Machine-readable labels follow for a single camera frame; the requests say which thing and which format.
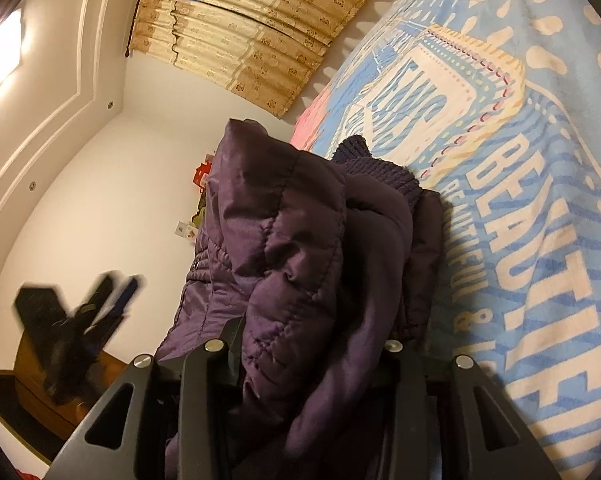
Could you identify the ceiling light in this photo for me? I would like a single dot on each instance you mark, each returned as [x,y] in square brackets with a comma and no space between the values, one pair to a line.
[12,35]

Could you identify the purple puffer jacket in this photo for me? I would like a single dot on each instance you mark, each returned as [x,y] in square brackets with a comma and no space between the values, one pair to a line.
[324,259]

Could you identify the clutter on desk top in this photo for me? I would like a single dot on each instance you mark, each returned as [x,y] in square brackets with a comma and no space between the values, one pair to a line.
[189,230]

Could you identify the brown wooden door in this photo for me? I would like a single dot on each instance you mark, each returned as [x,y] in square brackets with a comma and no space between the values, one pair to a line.
[28,412]

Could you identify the pink and blue blanket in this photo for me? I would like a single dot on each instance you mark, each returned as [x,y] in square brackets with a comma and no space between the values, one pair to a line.
[496,106]

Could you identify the beige patterned curtain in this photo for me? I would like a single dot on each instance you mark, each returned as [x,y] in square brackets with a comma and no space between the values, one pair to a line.
[264,51]

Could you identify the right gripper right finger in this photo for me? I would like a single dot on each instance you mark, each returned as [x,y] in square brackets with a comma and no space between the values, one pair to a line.
[480,434]

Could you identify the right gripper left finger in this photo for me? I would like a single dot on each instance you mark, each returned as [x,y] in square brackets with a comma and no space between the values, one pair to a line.
[125,434]

